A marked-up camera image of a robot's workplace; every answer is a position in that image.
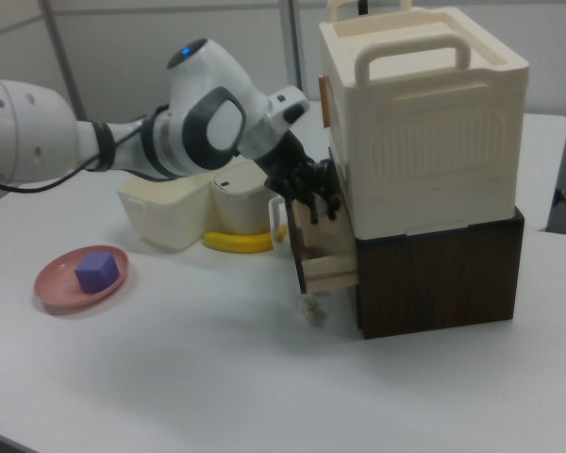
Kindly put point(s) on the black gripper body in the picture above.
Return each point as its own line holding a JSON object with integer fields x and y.
{"x": 287, "y": 165}

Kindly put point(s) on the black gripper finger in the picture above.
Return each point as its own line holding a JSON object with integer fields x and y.
{"x": 314, "y": 205}
{"x": 332, "y": 200}

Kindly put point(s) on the light wooden drawer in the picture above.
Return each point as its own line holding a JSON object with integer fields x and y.
{"x": 325, "y": 269}

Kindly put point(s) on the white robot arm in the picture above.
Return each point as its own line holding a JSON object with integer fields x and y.
{"x": 207, "y": 127}

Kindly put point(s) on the yellow toy banana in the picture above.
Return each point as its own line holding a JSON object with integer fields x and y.
{"x": 236, "y": 243}

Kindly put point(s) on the small crumpled white toy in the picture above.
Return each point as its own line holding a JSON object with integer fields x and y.
{"x": 311, "y": 311}

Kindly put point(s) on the white lidded pot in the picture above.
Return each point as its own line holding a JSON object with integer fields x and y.
{"x": 238, "y": 207}

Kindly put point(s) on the copper box latch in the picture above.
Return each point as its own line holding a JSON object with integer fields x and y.
{"x": 324, "y": 101}

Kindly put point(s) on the cream plastic storage box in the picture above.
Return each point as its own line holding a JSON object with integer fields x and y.
{"x": 405, "y": 156}

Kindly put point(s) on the dark wood cabinet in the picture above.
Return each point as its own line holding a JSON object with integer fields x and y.
{"x": 434, "y": 283}

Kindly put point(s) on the cream rectangular container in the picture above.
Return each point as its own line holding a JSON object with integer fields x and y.
{"x": 160, "y": 222}

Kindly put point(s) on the purple cube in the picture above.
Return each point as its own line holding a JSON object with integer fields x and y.
{"x": 96, "y": 273}

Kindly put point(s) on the pink plate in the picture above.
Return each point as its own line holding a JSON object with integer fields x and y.
{"x": 56, "y": 288}

